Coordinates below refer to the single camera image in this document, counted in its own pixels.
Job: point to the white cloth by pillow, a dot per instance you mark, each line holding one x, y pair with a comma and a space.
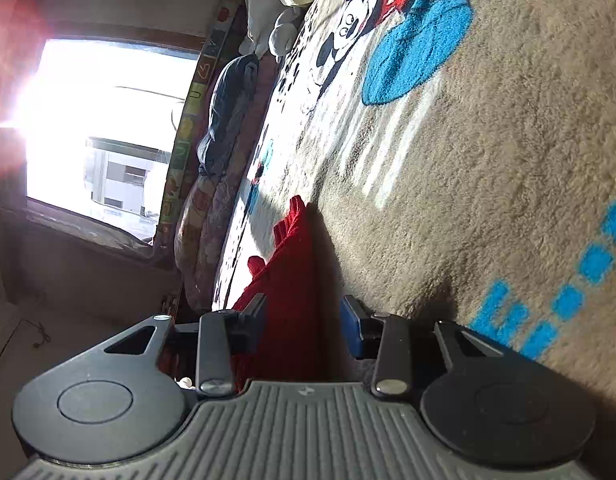
261, 18

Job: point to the Mickey Mouse bed blanket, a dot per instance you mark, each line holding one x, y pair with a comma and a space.
459, 158

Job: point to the small grey plush toy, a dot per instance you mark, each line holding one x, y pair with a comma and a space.
285, 31

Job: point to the red knitted sweater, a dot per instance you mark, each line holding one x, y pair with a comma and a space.
289, 346

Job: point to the floral folded mattress pad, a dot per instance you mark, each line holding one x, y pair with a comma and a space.
208, 209

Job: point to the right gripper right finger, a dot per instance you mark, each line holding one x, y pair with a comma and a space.
384, 338

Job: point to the dark blue folded garment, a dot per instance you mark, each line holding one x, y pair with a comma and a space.
228, 106

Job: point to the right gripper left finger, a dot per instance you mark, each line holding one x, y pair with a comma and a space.
220, 336

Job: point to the window with frame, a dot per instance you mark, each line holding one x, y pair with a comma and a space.
91, 122

